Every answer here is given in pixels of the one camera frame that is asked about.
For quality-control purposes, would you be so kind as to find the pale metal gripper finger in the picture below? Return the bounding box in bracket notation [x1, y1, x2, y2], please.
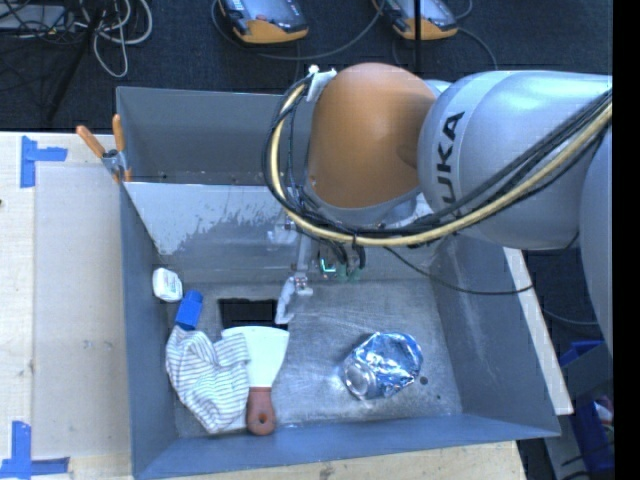
[274, 275, 315, 326]

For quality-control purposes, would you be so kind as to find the black flat block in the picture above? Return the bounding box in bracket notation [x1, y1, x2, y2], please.
[218, 297, 289, 330]

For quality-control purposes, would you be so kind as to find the grey metal bin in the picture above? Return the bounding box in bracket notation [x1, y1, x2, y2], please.
[115, 86, 575, 480]

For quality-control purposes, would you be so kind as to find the blue plastic cap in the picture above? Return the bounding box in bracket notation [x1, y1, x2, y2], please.
[174, 289, 204, 332]

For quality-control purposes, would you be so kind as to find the white striped cloth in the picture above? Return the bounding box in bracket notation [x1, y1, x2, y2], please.
[165, 324, 252, 435]

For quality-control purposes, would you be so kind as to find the small white plastic bottle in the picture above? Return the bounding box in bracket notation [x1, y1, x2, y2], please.
[151, 267, 184, 303]

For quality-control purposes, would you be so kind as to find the pale wood flat board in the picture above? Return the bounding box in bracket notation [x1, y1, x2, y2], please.
[30, 160, 133, 460]

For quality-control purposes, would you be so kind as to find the white scraper with brown handle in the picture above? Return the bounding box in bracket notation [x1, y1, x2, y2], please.
[221, 325, 292, 437]

